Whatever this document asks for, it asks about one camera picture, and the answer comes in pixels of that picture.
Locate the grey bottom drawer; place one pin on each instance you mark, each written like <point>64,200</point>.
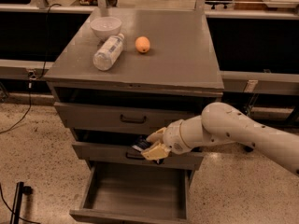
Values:
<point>134,194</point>

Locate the grey middle drawer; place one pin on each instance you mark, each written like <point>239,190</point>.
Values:
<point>127,155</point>

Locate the clear plastic water bottle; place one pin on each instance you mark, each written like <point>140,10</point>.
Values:
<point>107,55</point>

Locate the dark blue rxbar wrapper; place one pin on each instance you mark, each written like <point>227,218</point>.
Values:
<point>140,144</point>

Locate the white ceramic bowl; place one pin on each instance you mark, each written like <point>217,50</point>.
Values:
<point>104,27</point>

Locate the orange fruit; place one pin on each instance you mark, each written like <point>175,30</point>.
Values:
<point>142,44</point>

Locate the black stand on floor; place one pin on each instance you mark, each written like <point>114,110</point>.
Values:
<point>15,209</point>

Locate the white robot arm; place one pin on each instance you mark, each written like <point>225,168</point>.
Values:
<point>219,124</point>

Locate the grey drawer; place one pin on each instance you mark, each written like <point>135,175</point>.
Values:
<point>127,155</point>
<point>134,194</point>
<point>117,119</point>

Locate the grey drawer cabinet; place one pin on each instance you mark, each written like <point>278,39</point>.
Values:
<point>179,72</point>

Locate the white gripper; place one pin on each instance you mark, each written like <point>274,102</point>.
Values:
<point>173,138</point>

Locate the grey top drawer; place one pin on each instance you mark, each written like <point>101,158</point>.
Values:
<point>117,119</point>

